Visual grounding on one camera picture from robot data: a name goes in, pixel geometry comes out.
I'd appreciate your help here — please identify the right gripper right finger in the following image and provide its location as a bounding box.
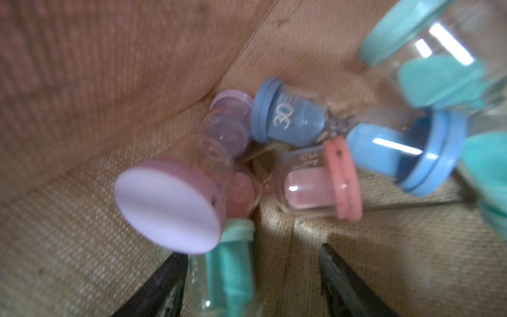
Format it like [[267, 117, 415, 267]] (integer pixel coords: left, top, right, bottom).
[[319, 243, 399, 317]]

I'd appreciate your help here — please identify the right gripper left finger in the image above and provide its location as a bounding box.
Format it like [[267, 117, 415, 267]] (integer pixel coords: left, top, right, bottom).
[[113, 253, 188, 316]]

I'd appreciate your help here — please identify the purple sand timer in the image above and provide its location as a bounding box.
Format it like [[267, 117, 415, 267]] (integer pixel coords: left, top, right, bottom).
[[114, 90, 258, 254]]

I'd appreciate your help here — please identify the large green sand timer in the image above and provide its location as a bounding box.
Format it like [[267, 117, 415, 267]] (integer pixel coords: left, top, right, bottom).
[[357, 1, 506, 236]]

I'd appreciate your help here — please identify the light blue sand timer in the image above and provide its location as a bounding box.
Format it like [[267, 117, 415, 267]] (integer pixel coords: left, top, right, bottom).
[[251, 77, 468, 197]]

